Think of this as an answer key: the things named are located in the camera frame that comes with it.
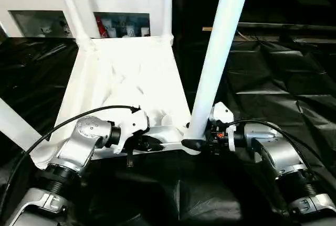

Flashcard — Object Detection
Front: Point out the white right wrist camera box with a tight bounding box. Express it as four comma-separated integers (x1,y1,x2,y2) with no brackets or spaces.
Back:
208,101,238,152

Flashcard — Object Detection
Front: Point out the black table mat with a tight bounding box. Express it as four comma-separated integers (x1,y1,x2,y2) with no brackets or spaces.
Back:
0,36,336,226

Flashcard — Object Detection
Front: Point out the white plastic table leg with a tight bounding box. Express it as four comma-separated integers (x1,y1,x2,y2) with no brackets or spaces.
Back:
54,0,95,50
161,0,174,45
0,97,44,154
184,0,254,154

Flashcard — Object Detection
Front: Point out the white glass-door cabinet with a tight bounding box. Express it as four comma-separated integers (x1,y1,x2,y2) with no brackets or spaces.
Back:
0,0,174,39

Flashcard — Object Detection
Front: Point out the black low cabinet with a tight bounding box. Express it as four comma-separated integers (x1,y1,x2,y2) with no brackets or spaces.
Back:
173,0,336,43

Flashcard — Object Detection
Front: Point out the white plastic table top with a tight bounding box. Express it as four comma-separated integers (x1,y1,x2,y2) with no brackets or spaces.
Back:
28,33,203,170

